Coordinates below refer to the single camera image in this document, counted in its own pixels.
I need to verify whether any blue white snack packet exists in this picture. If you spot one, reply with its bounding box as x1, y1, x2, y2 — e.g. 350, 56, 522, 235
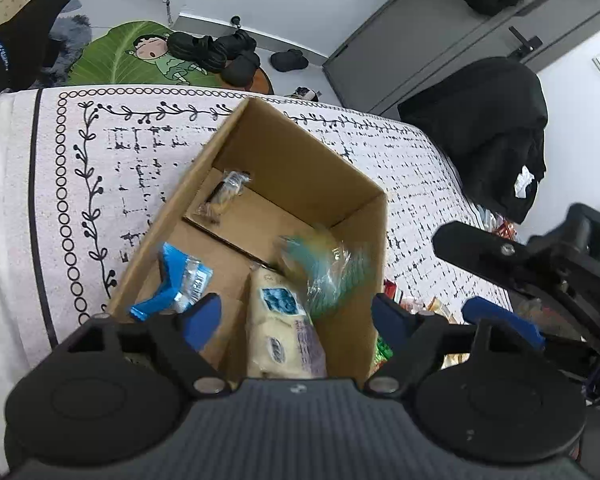
129, 243, 213, 322

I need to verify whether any green yellow cookie packet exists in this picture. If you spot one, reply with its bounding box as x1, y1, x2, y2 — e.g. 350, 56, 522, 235
277, 228, 370, 320

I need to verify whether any cream Runfu cake packet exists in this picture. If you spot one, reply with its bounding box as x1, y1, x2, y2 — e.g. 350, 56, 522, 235
246, 268, 327, 379

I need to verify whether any dark green snack packet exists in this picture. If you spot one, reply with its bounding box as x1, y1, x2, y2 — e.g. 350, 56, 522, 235
370, 336, 393, 374

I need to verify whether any orange cracker packet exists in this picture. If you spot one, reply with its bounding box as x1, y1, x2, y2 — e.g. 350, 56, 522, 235
426, 297, 457, 324

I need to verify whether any red plastic basket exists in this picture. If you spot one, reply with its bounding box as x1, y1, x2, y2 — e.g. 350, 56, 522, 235
494, 220, 517, 240

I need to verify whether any clear brown snack packet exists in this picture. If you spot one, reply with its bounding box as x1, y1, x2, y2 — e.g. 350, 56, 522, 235
195, 170, 251, 224

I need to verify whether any brown cardboard box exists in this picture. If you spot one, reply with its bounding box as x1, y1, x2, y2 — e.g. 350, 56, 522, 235
108, 99, 387, 384

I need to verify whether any black jacket on chair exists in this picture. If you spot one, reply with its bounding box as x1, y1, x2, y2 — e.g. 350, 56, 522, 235
398, 58, 548, 224

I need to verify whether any patterned white bed cover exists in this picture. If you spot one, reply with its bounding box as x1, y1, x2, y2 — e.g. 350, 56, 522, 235
0, 86, 509, 474

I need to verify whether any pile of black shoes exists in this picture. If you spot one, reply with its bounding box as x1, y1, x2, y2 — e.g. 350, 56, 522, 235
166, 29, 261, 88

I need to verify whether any green leaf cartoon rug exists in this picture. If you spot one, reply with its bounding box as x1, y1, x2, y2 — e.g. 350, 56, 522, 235
66, 19, 274, 96

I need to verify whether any black slipper near door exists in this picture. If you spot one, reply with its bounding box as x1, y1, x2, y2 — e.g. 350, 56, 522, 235
270, 49, 309, 73

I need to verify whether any grey door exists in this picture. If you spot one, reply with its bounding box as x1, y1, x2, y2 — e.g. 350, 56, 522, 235
324, 0, 600, 118

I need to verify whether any grey fluffy rug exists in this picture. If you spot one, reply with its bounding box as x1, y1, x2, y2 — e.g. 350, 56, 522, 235
31, 14, 92, 89

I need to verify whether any black socked leg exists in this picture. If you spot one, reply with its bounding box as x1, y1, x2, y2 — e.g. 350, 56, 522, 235
0, 0, 70, 94

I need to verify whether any black door handle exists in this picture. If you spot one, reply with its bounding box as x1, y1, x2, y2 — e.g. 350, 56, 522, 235
508, 26, 543, 61

